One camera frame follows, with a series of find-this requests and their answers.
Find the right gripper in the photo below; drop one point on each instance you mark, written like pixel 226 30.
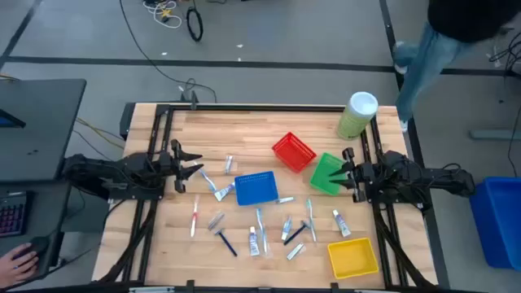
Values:
pixel 364 177

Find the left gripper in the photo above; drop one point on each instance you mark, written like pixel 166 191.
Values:
pixel 169 167

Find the pale toothbrush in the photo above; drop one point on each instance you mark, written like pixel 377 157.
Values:
pixel 207 179

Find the teal toothbrush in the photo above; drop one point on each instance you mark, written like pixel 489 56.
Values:
pixel 311 221

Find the blue toothbrush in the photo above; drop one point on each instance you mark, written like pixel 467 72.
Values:
pixel 263 232

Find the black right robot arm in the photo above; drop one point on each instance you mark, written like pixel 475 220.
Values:
pixel 427 179

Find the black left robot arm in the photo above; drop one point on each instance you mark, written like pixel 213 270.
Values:
pixel 122 171

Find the green plastic basket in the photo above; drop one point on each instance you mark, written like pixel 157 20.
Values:
pixel 322 167

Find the red toothbrush in clear wrap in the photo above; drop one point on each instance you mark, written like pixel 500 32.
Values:
pixel 194 217

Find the red plastic basket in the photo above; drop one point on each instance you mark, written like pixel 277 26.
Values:
pixel 294 152

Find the green wipes canister white lid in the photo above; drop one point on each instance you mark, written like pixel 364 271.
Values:
pixel 356 118

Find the blue plastic basket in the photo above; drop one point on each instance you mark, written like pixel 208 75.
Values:
pixel 256 188

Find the yellow plastic basket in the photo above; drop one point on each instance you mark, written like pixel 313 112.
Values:
pixel 353 258

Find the person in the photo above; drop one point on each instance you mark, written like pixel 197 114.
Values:
pixel 427 61

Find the black desk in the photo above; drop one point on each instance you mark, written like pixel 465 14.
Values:
pixel 45 130
pixel 49 203

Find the grey floor stand foot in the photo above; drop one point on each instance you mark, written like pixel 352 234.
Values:
pixel 494 134

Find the large blue storage bin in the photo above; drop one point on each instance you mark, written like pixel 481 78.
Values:
pixel 498 224

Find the black computer mouse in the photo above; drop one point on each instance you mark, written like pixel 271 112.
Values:
pixel 40 244

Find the black backlit keyboard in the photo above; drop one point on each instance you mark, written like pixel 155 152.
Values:
pixel 12 215

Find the black monitor with blue screen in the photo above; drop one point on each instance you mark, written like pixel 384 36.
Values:
pixel 10 119

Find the person's hand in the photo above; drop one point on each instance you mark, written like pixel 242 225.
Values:
pixel 16 266

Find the black aluminium table frame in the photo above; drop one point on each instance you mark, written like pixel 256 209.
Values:
pixel 260 108

